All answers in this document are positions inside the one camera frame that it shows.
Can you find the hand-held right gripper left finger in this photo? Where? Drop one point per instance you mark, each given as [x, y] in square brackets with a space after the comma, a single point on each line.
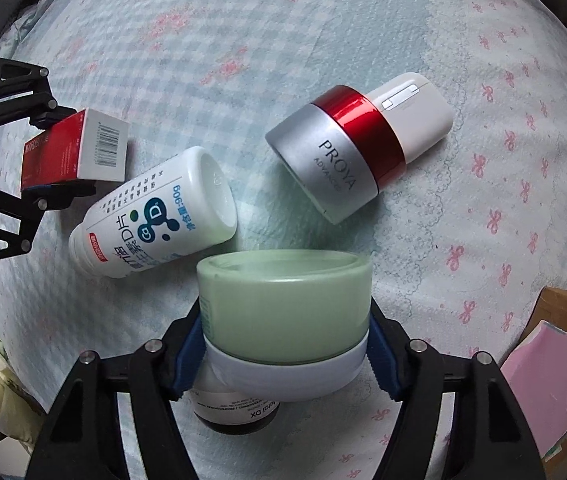
[189, 357]

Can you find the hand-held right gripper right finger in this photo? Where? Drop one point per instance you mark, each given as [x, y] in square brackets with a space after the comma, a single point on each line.
[381, 357]

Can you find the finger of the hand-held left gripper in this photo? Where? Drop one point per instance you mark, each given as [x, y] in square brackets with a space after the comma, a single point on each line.
[58, 190]
[38, 91]

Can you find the red and white carton box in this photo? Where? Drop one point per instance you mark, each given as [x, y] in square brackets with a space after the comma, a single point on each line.
[76, 147]

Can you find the green jar with white lid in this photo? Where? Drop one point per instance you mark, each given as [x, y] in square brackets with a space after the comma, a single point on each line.
[283, 310]

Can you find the dark bottle with white label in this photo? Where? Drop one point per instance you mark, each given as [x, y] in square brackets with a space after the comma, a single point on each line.
[236, 412]

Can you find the white supplement bottle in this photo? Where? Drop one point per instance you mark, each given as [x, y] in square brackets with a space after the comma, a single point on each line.
[156, 215]

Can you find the pink paper stack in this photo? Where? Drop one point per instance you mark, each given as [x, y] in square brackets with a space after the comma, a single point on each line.
[548, 375]

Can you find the silver and red cosmetic jar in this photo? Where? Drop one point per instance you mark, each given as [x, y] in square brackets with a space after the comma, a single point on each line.
[336, 160]

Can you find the white computer mouse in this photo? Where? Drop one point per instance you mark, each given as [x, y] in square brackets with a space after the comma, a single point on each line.
[416, 115]

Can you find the checked bed sheet pink bows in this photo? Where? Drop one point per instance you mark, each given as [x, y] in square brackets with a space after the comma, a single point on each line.
[283, 35]

